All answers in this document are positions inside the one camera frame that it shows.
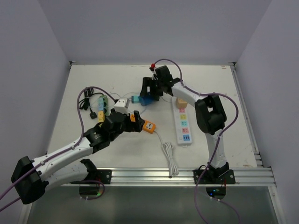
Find black bundled power cord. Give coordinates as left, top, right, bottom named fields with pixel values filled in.
left=77, top=86, right=103, bottom=110

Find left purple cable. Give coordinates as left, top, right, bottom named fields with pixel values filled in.
left=0, top=86, right=120, bottom=210

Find orange power strip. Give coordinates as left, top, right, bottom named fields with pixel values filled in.
left=130, top=114, right=156, bottom=134

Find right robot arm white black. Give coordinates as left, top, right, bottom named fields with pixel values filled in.
left=140, top=63, right=229, bottom=183

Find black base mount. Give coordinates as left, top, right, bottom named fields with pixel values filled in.
left=199, top=162, right=236, bottom=184
left=71, top=159, right=112, bottom=184

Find white power strip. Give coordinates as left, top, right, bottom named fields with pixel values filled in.
left=171, top=97, right=192, bottom=147

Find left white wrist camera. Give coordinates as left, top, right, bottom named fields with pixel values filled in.
left=114, top=98, right=130, bottom=114

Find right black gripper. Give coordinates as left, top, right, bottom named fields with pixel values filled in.
left=140, top=77, right=164, bottom=97

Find purple cable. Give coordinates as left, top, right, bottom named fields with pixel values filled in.
left=0, top=86, right=120, bottom=210
left=154, top=58, right=241, bottom=224

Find aluminium front rail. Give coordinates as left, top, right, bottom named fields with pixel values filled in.
left=60, top=167, right=278, bottom=187

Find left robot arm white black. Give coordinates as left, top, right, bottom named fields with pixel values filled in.
left=11, top=110, right=145, bottom=204

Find teal cube plug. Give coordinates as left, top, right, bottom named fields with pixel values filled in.
left=131, top=95, right=140, bottom=104

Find wooden beige cube plug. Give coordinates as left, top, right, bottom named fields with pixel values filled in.
left=176, top=98, right=188, bottom=109

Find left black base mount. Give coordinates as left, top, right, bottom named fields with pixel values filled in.
left=71, top=159, right=112, bottom=184

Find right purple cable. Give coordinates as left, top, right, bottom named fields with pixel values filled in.
left=154, top=58, right=241, bottom=224

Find blue cube plug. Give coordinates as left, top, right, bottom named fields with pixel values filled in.
left=139, top=92, right=155, bottom=106

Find white bundled power cord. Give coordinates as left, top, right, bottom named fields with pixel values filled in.
left=154, top=130, right=180, bottom=176

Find green power strip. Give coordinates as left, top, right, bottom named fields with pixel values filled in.
left=100, top=95, right=109, bottom=116

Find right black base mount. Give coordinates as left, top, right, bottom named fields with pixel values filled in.
left=199, top=162, right=236, bottom=184

